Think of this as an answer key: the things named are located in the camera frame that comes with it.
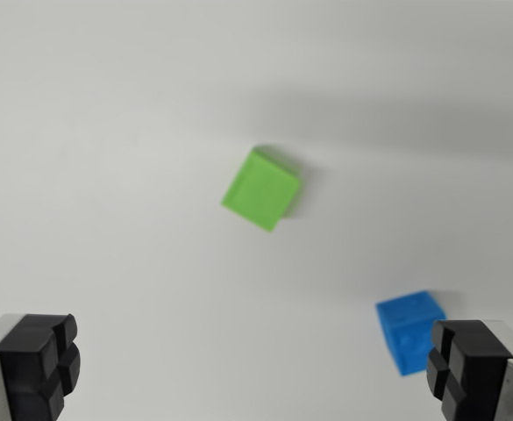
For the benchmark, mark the blue embossed cube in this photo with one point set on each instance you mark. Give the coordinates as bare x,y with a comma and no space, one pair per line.
407,329

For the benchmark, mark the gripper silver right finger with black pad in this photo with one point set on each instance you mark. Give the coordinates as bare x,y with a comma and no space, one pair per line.
479,368

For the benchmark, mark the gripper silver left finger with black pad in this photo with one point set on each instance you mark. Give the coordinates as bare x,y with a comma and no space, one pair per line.
28,364

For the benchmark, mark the green embossed cube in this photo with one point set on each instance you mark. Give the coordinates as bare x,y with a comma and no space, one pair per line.
260,190

